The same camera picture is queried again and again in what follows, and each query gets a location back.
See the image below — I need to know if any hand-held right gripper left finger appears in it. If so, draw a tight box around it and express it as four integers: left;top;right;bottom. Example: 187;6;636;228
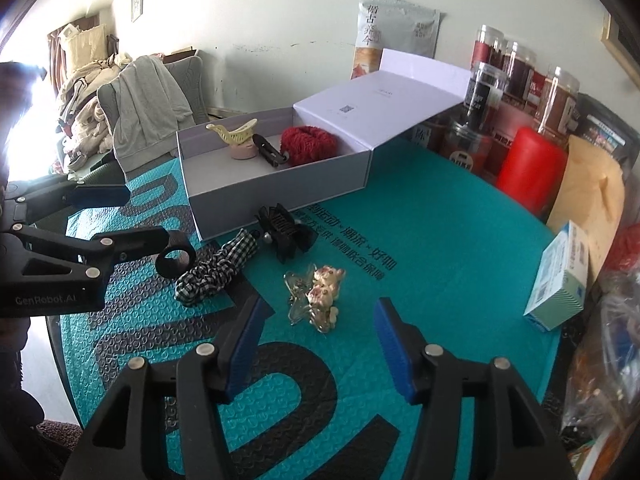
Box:
60;292;273;480

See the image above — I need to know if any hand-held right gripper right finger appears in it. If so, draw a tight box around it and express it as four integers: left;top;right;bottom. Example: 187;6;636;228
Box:
375;297;576;480

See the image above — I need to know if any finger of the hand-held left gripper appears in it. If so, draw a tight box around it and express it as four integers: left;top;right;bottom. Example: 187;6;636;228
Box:
0;183;132;233
7;226;172;283

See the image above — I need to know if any dark round hair cuff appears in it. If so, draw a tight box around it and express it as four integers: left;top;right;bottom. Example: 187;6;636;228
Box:
156;244;193;279

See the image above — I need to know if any black white checkered scrunchie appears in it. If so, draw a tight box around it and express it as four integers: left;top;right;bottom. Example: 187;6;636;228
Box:
175;228;261;307

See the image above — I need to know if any clear clip with bear ornaments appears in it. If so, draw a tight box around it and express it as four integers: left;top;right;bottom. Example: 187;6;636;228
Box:
284;264;347;333

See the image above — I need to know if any black hair claw clip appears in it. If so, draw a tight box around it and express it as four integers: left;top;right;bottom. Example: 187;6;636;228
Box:
255;203;319;263

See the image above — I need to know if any cream hair claw clip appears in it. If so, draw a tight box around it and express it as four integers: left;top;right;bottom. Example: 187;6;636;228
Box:
207;118;258;147

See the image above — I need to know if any white gift box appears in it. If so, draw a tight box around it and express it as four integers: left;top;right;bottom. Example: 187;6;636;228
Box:
176;47;478;242

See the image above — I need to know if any black long hair clip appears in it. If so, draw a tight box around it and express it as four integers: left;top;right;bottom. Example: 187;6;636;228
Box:
251;133;291;168

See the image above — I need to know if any red fuzzy scrunchie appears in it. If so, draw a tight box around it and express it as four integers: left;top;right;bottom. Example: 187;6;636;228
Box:
280;126;341;167

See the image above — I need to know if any dark green chair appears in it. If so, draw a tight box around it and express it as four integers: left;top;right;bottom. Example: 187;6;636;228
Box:
65;152;131;186

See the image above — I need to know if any pile of clothes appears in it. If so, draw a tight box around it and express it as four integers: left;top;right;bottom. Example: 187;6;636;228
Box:
55;22;126;171

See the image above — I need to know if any grey hoodie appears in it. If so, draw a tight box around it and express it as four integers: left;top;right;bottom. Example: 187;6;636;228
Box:
114;55;193;173

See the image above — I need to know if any grey chair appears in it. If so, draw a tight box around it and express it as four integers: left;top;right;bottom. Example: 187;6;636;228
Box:
97;55;206;173

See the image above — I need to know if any teal white medicine box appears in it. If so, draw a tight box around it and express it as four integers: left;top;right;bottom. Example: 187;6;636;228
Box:
523;220;591;332

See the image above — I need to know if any short jar with red label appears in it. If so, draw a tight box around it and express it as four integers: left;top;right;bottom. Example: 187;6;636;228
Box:
440;117;493;176

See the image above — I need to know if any clear plastic bag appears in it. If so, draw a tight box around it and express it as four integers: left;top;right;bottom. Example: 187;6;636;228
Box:
565;280;640;441

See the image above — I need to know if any red bottle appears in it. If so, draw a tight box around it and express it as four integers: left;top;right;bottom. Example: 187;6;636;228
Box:
496;126;568;216

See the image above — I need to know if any kraft paper bag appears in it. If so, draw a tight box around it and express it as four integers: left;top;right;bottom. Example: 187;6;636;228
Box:
546;136;626;281

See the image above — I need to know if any red packet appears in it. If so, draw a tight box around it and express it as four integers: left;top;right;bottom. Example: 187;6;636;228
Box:
607;225;640;281

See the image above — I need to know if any clear jar with black label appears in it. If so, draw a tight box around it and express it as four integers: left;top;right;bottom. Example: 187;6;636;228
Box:
462;61;508;131

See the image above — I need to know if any clear jar with brown contents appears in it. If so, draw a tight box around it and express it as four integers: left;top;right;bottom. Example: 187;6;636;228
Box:
532;66;579;141

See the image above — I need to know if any clear jar with dark contents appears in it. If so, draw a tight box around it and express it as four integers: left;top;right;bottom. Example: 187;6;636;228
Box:
501;40;537;101

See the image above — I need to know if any black printed packet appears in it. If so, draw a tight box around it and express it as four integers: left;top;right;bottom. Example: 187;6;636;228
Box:
570;94;640;161

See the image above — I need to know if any clear jar with red contents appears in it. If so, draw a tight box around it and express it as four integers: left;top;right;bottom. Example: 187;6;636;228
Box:
470;25;505;73

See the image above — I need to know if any grey printed pouch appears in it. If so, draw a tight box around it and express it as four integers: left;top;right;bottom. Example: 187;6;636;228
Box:
351;0;441;80

